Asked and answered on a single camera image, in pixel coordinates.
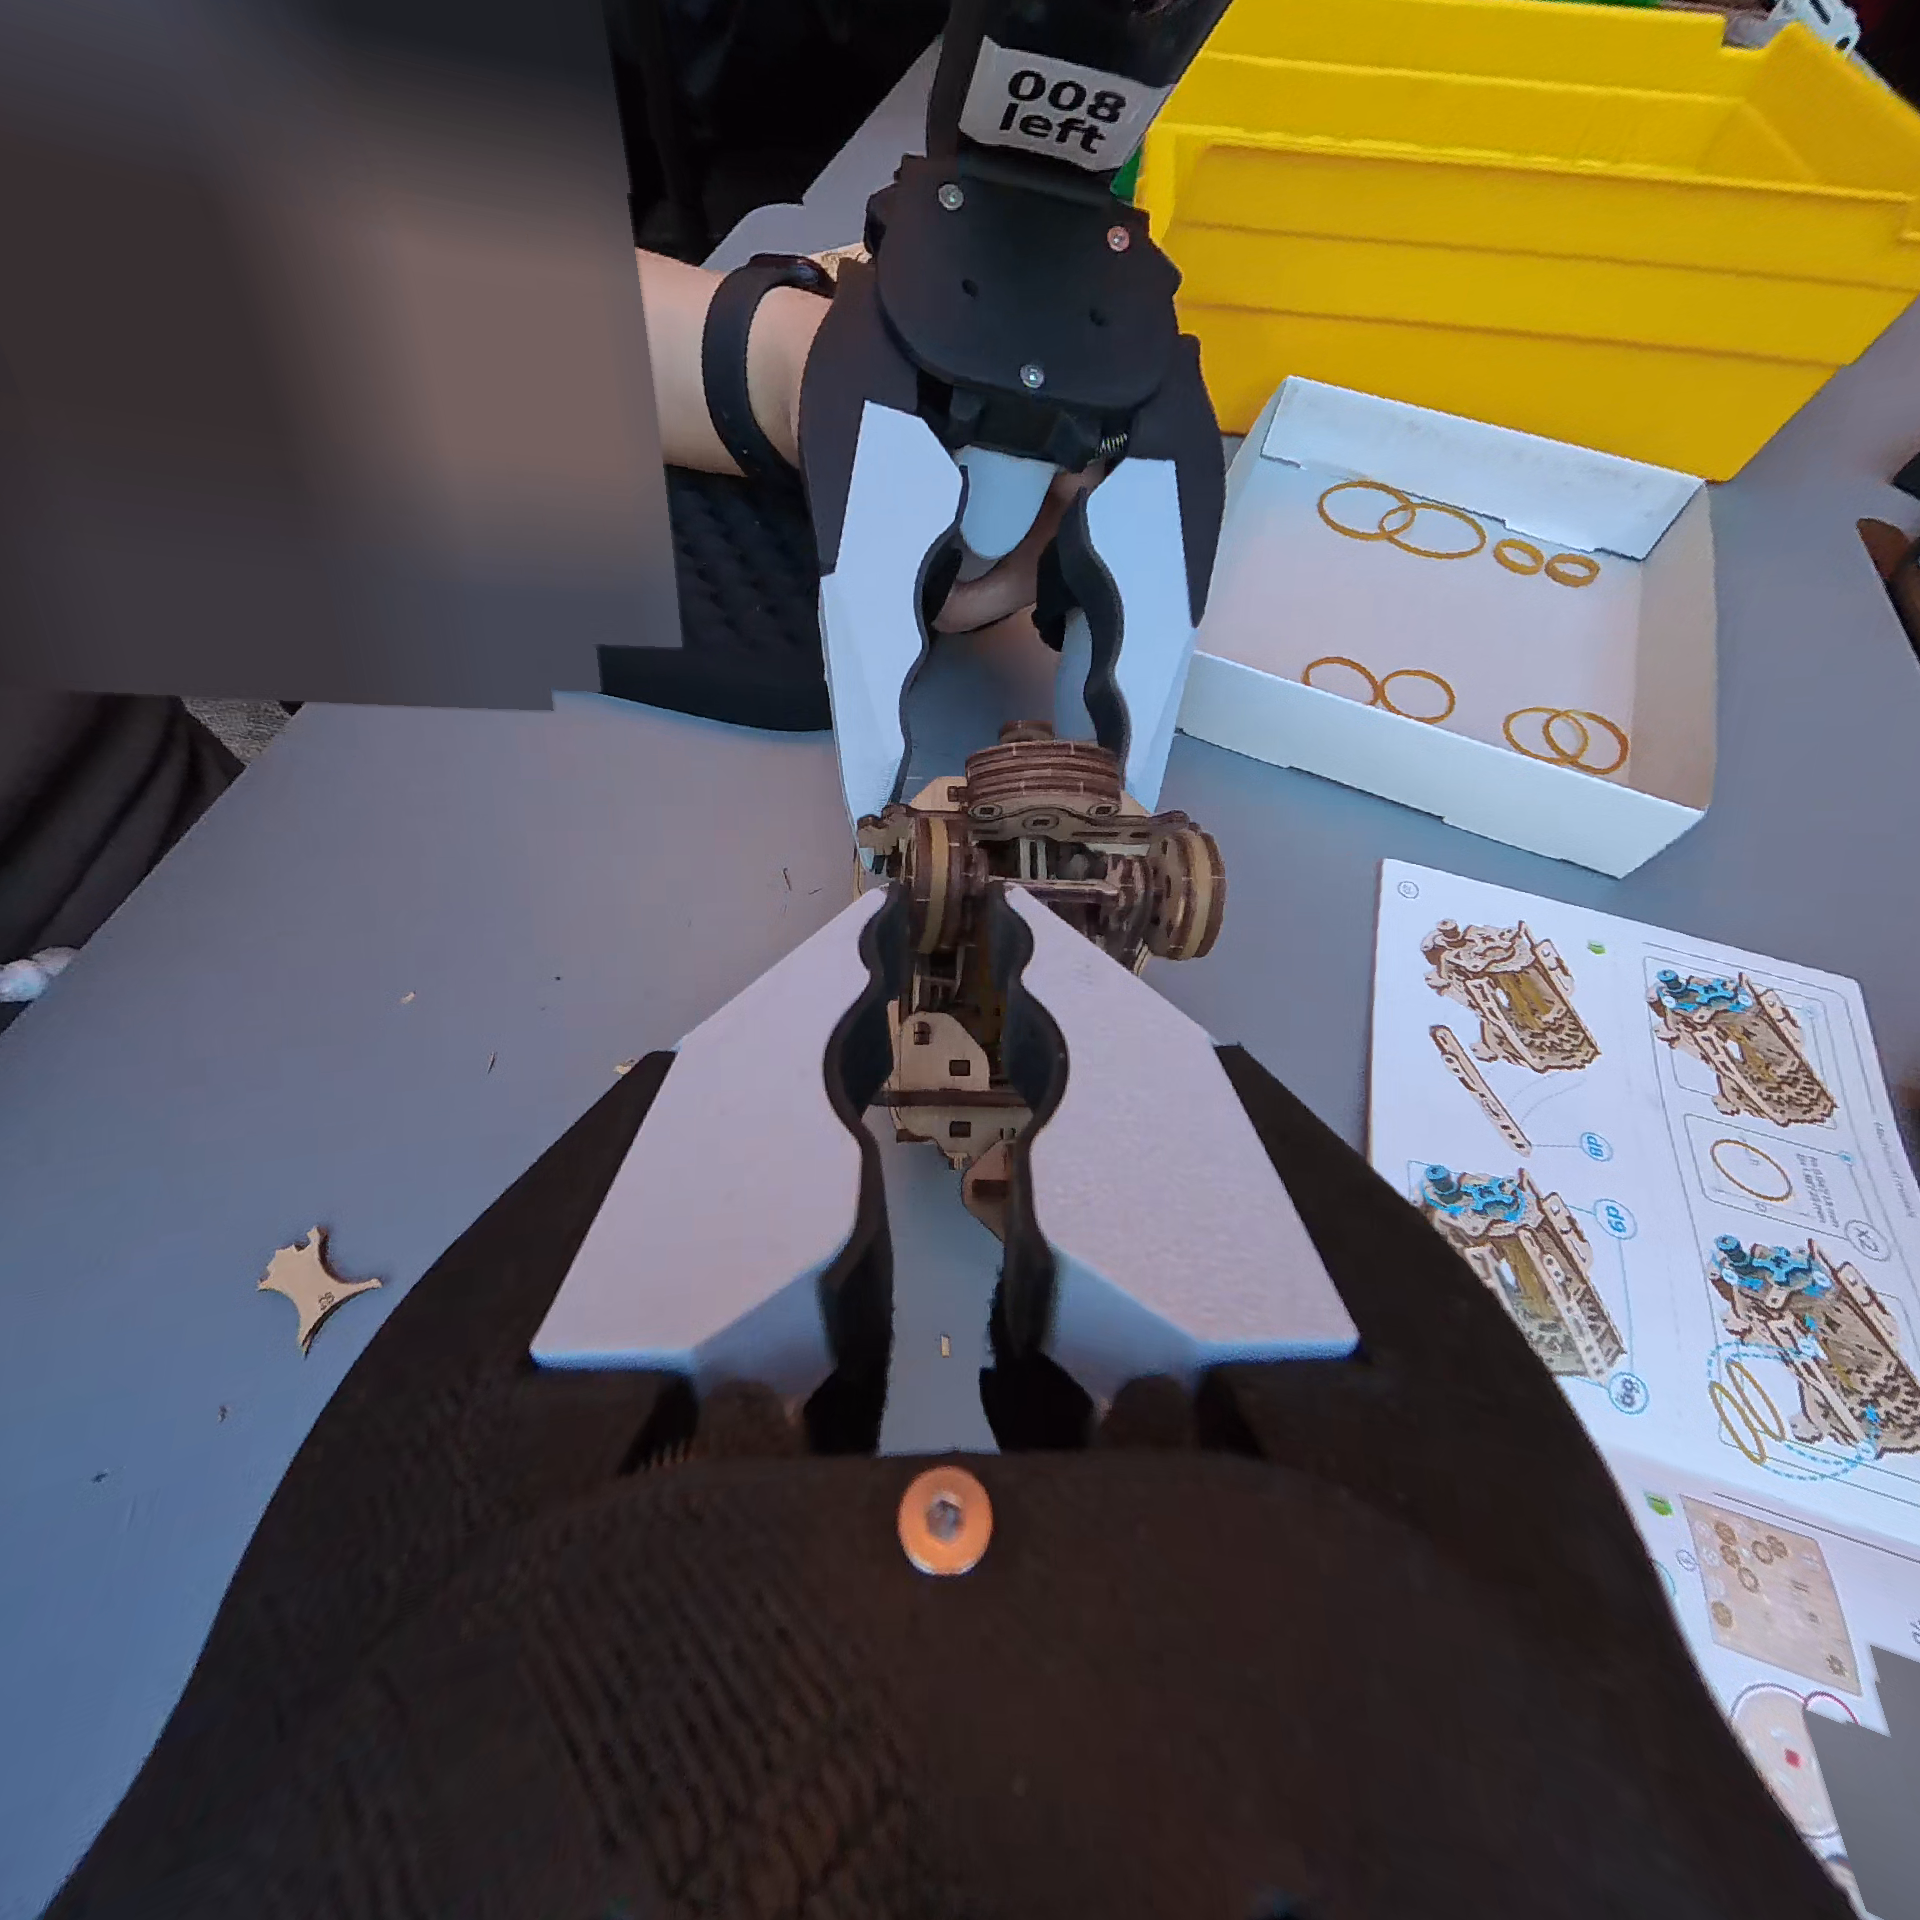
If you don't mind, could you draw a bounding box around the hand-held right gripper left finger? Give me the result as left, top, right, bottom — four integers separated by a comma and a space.
528, 884, 915, 1455

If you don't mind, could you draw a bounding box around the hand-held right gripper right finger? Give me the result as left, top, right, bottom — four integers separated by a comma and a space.
984, 884, 1368, 1455

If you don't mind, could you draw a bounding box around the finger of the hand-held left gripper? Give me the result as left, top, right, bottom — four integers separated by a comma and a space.
814, 400, 970, 826
1050, 454, 1203, 816

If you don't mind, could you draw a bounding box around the wooden mechanical model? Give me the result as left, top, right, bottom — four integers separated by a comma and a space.
853, 720, 1230, 1243

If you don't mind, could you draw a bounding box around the person's left forearm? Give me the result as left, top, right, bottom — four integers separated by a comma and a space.
638, 246, 818, 482

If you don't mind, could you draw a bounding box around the person's left hand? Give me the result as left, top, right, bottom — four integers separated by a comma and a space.
931, 477, 1089, 640

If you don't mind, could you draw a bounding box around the black foam pad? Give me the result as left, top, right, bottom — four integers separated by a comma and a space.
600, 464, 834, 733

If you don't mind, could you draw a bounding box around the group of tan rubber bands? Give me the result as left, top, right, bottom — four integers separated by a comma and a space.
1302, 480, 1634, 779

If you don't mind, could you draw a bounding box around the white instruction booklet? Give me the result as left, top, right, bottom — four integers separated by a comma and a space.
1365, 858, 1920, 1863

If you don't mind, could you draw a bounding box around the black wristband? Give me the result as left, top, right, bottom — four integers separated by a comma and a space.
701, 251, 842, 480

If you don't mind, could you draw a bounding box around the white cardboard box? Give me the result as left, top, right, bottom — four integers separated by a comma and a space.
1178, 375, 1718, 882

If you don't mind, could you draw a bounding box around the star-shaped wooden offcut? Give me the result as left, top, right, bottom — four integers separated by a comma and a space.
257, 1224, 384, 1356

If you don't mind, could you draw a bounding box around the yellow plastic bin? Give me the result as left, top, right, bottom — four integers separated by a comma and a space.
1132, 0, 1920, 484

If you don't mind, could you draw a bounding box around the person's leg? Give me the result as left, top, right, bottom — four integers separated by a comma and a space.
0, 693, 250, 1038

